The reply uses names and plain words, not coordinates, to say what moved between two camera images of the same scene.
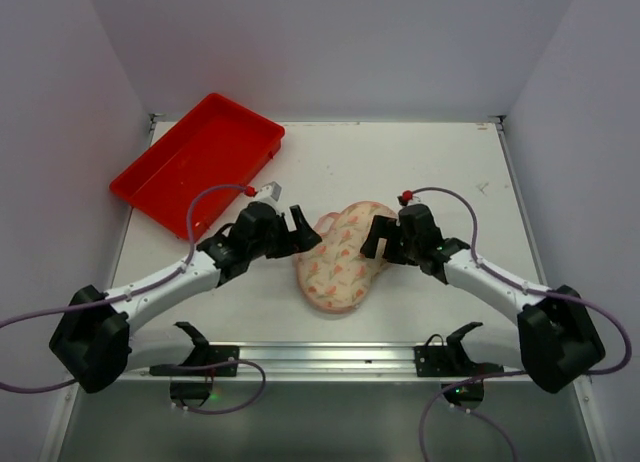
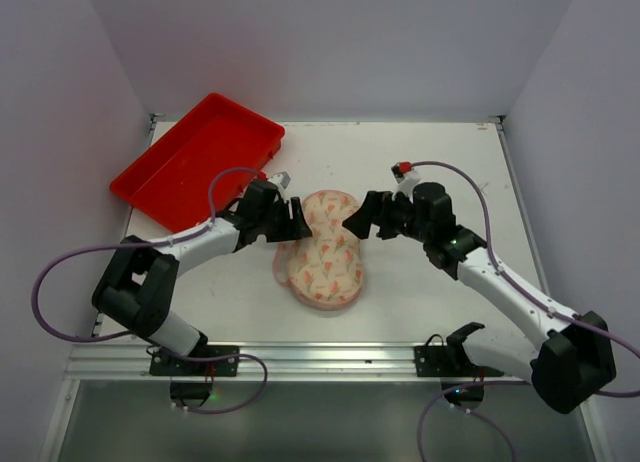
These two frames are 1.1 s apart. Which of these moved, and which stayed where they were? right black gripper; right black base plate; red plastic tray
Moved: right black gripper
Stayed: red plastic tray; right black base plate
